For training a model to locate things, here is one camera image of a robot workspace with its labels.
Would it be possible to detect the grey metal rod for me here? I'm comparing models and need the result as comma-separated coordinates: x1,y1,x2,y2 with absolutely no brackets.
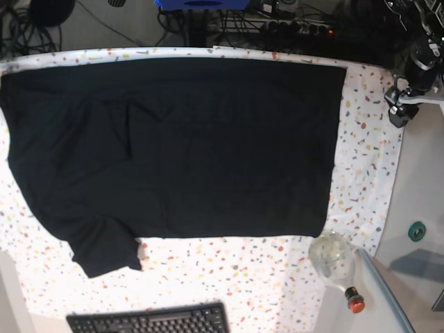
352,249,415,333

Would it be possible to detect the blue box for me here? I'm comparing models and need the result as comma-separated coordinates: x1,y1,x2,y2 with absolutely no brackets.
154,0,250,10

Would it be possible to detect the green tape roll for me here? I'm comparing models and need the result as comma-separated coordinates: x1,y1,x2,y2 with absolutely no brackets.
408,221,427,242

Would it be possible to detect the clear glass bottle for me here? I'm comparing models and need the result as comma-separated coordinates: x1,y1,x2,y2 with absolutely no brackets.
308,232,366,314

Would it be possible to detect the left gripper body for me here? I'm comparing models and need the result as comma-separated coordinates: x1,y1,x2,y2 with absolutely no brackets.
384,86,443,128

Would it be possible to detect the black keyboard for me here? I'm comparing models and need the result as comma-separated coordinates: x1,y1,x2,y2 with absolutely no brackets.
66,302,230,333

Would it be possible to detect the terrazzo pattern tablecloth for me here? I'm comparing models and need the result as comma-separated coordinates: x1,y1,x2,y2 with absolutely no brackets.
1,46,403,332

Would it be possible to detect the black power strip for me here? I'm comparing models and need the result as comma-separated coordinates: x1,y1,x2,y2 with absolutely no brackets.
259,19,335,37

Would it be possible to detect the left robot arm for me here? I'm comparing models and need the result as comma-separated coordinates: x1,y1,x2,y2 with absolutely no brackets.
384,1,443,128

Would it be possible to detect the black t-shirt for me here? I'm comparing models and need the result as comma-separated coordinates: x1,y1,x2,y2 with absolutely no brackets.
1,58,346,278

